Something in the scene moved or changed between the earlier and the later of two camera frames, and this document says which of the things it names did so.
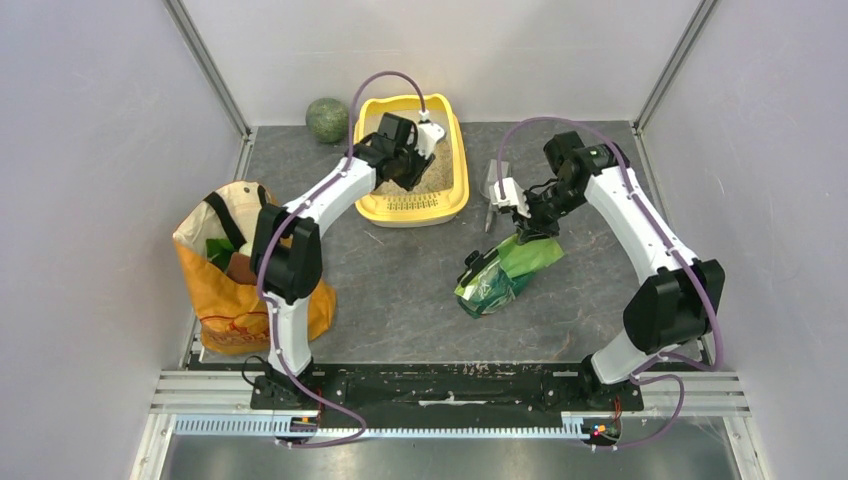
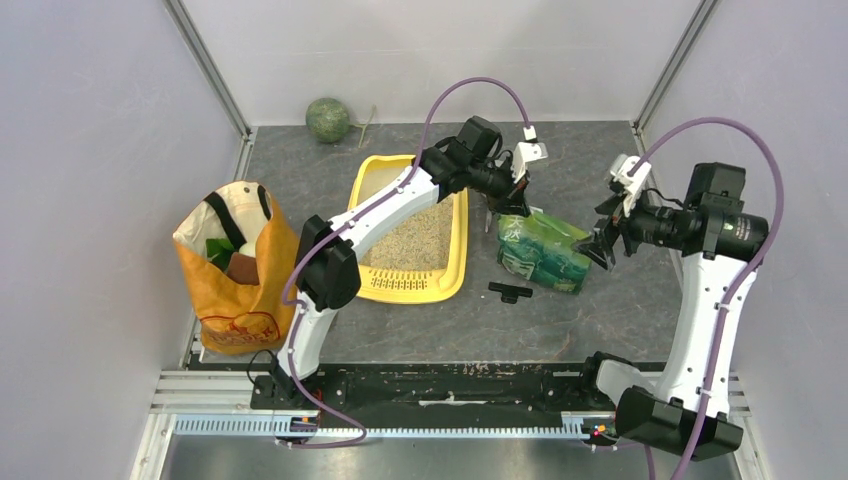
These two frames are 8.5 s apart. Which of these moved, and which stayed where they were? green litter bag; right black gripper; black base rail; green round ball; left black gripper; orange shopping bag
Moved: left black gripper; green litter bag; right black gripper
Stayed: orange shopping bag; black base rail; green round ball
